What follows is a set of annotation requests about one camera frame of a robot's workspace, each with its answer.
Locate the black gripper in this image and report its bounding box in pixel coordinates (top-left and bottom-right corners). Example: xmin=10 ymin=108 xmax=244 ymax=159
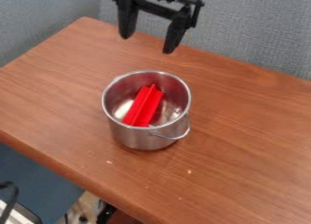
xmin=113 ymin=0 xmax=205 ymax=54

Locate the red plastic block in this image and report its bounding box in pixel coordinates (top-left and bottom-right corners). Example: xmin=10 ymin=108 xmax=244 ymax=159
xmin=122 ymin=84 xmax=164 ymax=127

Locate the stainless steel metal pot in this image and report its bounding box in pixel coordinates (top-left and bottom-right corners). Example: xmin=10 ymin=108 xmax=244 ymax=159
xmin=101 ymin=70 xmax=192 ymax=150

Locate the wooden table leg base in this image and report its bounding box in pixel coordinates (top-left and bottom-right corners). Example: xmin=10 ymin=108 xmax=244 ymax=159
xmin=57 ymin=191 xmax=116 ymax=224

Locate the grey device under table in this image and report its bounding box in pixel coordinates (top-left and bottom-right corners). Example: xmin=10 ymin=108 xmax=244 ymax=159
xmin=0 ymin=199 xmax=42 ymax=224

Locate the black cable loop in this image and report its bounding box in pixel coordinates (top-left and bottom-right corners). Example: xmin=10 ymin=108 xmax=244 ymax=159
xmin=0 ymin=180 xmax=19 ymax=224

